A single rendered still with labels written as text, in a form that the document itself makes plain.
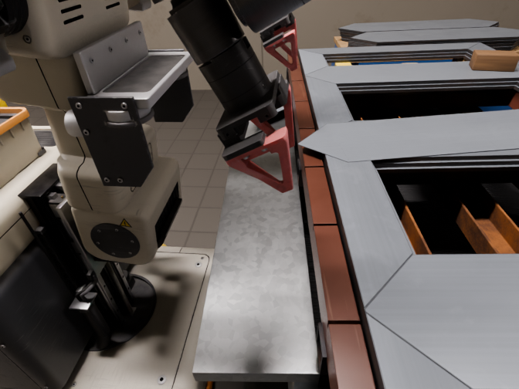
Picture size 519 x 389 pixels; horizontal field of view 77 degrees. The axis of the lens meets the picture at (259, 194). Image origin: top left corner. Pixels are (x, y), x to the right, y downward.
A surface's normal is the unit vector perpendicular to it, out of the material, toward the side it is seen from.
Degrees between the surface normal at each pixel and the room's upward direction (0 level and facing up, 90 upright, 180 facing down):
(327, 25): 90
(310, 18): 90
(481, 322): 0
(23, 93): 90
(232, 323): 0
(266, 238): 0
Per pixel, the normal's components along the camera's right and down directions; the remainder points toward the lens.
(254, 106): -0.49, -0.72
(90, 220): -0.11, 0.62
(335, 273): -0.04, -0.79
